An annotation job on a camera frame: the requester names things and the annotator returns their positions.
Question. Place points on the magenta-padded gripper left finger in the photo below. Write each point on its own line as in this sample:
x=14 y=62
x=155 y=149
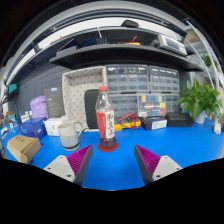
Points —
x=65 y=166

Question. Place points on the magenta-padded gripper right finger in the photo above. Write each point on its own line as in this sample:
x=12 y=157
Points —
x=160 y=166

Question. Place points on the clear red-capped drink bottle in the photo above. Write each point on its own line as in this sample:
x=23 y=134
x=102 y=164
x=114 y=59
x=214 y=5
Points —
x=106 y=123

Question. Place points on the round cork coaster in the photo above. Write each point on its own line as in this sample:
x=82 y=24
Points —
x=71 y=149

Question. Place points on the white grey ceramic mug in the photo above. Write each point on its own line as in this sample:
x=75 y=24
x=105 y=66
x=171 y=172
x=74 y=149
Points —
x=68 y=135

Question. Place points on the white carton box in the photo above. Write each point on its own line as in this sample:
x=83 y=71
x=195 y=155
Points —
x=51 y=126

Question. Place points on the black box with white label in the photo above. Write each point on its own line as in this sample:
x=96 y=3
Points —
x=154 y=124

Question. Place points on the brown cardboard box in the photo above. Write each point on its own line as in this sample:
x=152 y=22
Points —
x=23 y=148

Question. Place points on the flat round red coaster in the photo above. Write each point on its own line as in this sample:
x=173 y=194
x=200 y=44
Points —
x=108 y=150

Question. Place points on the blue carton box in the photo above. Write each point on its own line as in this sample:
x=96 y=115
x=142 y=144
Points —
x=33 y=128

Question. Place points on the flat black case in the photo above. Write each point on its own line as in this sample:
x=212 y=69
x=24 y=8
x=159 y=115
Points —
x=180 y=120

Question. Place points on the yellow multimeter with red leads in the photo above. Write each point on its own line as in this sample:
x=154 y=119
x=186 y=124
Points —
x=128 y=125

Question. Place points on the clear organizer with coloured parts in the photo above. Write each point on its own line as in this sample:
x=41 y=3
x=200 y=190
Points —
x=151 y=106

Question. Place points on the small white carton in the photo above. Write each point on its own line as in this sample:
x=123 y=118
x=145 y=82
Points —
x=26 y=117

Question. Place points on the dark grey product box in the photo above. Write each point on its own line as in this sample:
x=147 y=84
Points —
x=54 y=103

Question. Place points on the purple plastic bag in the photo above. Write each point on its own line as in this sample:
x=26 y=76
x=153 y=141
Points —
x=38 y=107

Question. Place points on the grey small-parts drawer cabinet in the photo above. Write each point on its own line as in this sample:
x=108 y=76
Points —
x=172 y=102
x=126 y=78
x=164 y=79
x=123 y=103

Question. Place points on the white power adapter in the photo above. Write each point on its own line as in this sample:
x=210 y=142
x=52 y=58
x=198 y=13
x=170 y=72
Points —
x=217 y=128

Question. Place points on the green potted plant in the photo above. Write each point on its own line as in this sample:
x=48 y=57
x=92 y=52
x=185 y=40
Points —
x=196 y=100

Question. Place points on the white dotted storage bin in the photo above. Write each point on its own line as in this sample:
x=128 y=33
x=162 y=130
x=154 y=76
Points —
x=75 y=83

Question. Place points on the dark grey pegboard panel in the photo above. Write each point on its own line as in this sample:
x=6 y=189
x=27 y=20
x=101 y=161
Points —
x=33 y=83

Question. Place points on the teal bin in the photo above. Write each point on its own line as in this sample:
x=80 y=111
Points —
x=12 y=88

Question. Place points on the white shelf unit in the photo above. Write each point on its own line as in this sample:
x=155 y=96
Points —
x=208 y=60

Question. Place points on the black workbench shelf board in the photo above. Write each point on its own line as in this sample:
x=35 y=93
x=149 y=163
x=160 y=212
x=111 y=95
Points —
x=146 y=33
x=116 y=55

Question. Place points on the yellow red hand tool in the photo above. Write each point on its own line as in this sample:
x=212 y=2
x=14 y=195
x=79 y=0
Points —
x=133 y=43

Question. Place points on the black rounded device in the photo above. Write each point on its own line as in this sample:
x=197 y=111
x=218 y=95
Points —
x=130 y=23

